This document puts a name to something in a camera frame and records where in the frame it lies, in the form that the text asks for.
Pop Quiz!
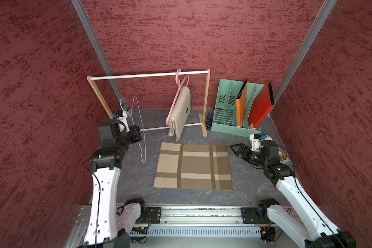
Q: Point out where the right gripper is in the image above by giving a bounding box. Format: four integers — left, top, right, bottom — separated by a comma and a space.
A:
229, 143, 267, 167

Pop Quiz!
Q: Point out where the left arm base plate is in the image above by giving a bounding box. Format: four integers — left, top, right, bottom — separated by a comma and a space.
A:
136, 207, 162, 225

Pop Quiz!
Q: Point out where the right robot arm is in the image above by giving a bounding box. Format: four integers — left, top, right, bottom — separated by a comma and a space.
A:
230, 140, 357, 248

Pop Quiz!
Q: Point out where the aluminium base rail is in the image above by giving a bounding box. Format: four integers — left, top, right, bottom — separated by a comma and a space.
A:
64, 204, 323, 227

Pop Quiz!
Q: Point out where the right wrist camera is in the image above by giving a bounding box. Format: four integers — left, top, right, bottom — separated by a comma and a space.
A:
250, 134, 261, 153

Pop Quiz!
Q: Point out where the wooden clothes rack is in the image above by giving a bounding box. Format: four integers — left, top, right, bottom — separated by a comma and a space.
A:
87, 69, 211, 137

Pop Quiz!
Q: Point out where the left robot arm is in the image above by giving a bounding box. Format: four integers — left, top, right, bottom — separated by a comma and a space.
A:
80, 117, 146, 248

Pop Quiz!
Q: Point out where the green file organizer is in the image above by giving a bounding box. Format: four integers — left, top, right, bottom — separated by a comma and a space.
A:
211, 79, 261, 137

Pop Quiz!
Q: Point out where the black blue remote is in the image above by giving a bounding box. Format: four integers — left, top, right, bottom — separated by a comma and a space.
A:
205, 112, 213, 130

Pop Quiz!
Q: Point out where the dog picture book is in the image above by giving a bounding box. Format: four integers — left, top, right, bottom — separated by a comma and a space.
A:
259, 134, 291, 165

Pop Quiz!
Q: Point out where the pink plastic hanger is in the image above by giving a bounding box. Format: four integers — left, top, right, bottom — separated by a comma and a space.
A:
165, 68, 190, 127

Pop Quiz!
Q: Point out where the brown plaid scarf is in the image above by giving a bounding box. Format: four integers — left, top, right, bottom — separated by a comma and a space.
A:
154, 142, 233, 191

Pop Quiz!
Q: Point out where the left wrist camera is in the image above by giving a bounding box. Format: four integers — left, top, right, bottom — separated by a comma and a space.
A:
112, 104, 130, 132

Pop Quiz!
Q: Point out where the beige wool scarf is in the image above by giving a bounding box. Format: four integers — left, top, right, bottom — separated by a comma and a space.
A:
168, 86, 191, 141

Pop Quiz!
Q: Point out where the red folder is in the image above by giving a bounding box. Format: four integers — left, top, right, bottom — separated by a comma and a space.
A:
249, 83, 274, 129

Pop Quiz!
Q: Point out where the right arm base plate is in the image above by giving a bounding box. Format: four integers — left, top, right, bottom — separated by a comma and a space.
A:
241, 206, 276, 225

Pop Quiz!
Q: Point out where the orange folder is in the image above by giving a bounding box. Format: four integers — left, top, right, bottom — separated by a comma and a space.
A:
236, 79, 248, 127

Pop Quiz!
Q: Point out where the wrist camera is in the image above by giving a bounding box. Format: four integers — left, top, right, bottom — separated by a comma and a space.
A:
250, 134, 261, 153
112, 104, 130, 132

